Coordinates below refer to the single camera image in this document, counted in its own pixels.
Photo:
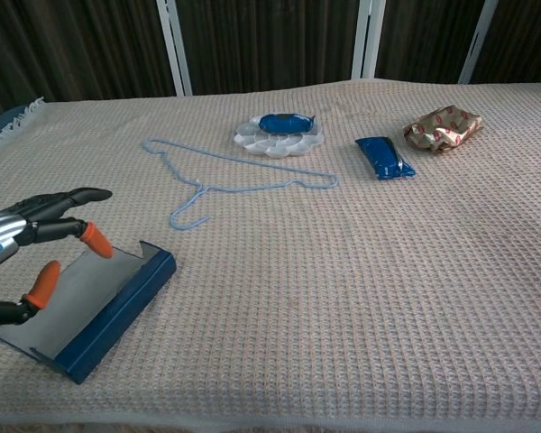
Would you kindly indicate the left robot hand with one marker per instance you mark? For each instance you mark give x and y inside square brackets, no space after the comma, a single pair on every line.
[4,230]

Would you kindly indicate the grey blue-edged pouch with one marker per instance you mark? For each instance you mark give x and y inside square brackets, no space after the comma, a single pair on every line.
[117,315]

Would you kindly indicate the white flower paint palette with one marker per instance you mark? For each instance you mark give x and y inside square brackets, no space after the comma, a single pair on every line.
[275,146]

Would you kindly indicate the small blue cookie packet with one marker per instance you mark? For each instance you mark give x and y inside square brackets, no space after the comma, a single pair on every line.
[281,122]

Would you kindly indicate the beige waffle weave blanket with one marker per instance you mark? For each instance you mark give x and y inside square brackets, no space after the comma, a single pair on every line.
[320,279]

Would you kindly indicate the long blue snack packet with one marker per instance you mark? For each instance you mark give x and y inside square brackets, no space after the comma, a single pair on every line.
[383,158]

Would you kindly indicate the crumpled gold red wrapper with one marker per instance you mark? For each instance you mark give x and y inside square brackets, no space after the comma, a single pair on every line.
[442,128]

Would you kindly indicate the white frame post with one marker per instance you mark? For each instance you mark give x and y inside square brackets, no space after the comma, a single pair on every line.
[173,45]
[478,43]
[367,40]

